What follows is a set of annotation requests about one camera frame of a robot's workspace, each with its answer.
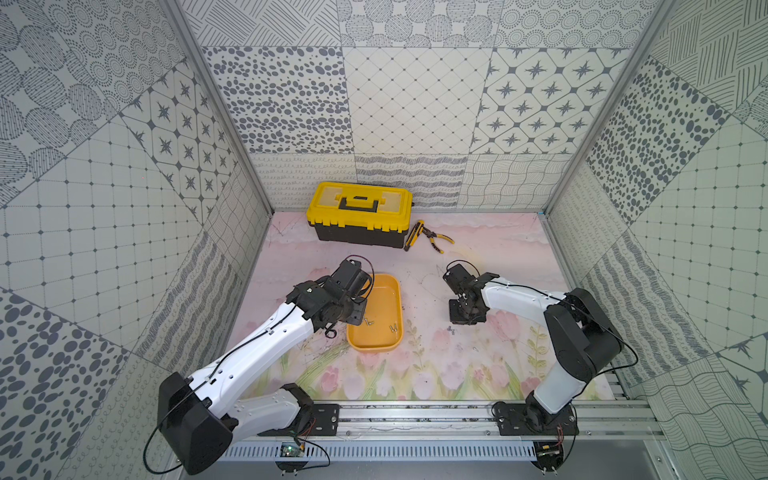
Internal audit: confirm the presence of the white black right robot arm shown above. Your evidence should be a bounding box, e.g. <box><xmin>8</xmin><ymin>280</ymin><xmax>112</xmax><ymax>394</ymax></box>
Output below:
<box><xmin>442</xmin><ymin>260</ymin><xmax>639</xmax><ymax>433</ymax></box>

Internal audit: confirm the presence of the black yellow toolbox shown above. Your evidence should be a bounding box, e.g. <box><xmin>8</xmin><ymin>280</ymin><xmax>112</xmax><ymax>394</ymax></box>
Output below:
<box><xmin>306</xmin><ymin>182</ymin><xmax>413</xmax><ymax>249</ymax></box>

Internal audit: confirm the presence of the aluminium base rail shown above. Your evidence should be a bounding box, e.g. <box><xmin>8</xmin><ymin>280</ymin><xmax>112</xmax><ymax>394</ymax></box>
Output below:
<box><xmin>170</xmin><ymin>398</ymin><xmax>667</xmax><ymax>445</ymax></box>

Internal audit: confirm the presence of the green circuit board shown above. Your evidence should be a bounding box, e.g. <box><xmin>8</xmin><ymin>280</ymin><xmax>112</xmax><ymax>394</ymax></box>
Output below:
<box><xmin>278</xmin><ymin>442</ymin><xmax>305</xmax><ymax>461</ymax></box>

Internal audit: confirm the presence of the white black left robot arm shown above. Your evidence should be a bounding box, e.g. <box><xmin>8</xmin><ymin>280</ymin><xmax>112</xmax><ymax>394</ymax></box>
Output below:
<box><xmin>152</xmin><ymin>255</ymin><xmax>375</xmax><ymax>475</ymax></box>

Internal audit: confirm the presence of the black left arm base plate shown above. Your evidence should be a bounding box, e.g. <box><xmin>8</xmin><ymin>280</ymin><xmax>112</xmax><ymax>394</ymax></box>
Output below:
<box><xmin>258</xmin><ymin>383</ymin><xmax>341</xmax><ymax>437</ymax></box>

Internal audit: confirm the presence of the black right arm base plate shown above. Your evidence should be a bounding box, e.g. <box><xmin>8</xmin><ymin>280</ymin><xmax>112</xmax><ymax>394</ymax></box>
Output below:
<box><xmin>491</xmin><ymin>394</ymin><xmax>579</xmax><ymax>437</ymax></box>

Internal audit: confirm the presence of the yellow plastic storage tray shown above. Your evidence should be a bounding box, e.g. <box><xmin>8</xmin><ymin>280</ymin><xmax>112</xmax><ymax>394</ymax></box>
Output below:
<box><xmin>346</xmin><ymin>274</ymin><xmax>405</xmax><ymax>353</ymax></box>

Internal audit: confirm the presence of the black right controller box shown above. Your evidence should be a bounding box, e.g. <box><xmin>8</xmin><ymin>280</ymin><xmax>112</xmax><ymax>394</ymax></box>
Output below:
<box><xmin>532</xmin><ymin>442</ymin><xmax>565</xmax><ymax>473</ymax></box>

